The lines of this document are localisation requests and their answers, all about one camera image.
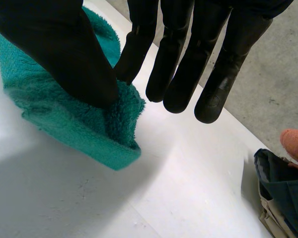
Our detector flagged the beige shorts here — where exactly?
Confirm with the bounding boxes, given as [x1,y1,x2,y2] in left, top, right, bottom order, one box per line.
[259,156,298,238]

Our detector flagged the dark blue shorts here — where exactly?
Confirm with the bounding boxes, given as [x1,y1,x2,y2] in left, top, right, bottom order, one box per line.
[253,148,298,238]

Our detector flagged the coral towel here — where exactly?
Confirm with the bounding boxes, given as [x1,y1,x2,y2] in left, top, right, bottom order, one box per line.
[280,128,298,172]

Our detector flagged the teal towel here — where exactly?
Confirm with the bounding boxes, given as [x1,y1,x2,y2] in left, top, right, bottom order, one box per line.
[0,5,147,172]

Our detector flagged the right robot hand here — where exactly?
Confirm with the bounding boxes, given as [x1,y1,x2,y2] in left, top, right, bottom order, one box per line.
[0,0,295,124]

